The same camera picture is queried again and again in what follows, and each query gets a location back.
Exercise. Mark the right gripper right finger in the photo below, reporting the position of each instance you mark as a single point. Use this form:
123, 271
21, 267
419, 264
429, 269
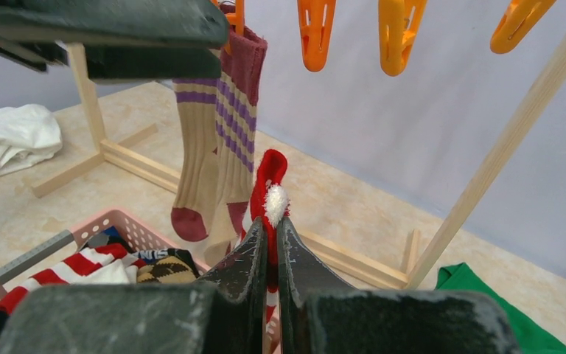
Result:
322, 313

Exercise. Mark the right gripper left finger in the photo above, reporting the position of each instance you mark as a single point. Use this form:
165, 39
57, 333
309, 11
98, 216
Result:
223, 311

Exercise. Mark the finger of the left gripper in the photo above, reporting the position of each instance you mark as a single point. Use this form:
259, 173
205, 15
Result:
198, 24
118, 64

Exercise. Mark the beige purple striped sock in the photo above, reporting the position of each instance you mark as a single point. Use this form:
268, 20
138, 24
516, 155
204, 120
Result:
236, 114

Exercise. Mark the red white striped sock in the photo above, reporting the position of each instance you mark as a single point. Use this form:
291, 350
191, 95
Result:
269, 202

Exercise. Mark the orange clip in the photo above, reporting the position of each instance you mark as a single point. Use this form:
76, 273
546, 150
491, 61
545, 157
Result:
398, 25
236, 17
315, 20

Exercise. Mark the brown argyle sock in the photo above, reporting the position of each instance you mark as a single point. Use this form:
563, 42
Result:
167, 266

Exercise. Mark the white cloth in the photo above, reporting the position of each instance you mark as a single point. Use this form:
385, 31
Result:
29, 134

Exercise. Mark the pink plastic basket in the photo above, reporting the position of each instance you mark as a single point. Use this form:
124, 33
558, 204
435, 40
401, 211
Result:
136, 234

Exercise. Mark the wooden drying rack frame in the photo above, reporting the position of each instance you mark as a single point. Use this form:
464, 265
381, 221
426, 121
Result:
387, 143

